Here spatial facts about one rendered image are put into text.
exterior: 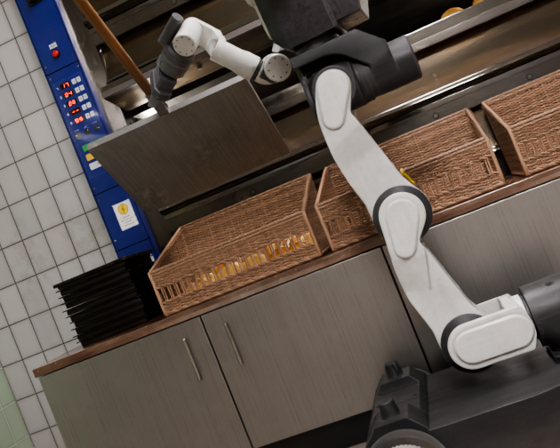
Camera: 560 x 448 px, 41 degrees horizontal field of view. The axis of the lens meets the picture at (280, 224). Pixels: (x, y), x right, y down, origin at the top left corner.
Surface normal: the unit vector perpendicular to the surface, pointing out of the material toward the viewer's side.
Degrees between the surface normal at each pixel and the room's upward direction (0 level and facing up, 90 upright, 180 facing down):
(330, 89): 90
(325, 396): 90
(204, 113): 140
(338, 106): 90
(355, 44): 90
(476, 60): 70
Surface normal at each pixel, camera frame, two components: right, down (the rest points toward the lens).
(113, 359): -0.20, 0.07
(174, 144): 0.18, 0.76
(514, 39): -0.31, -0.25
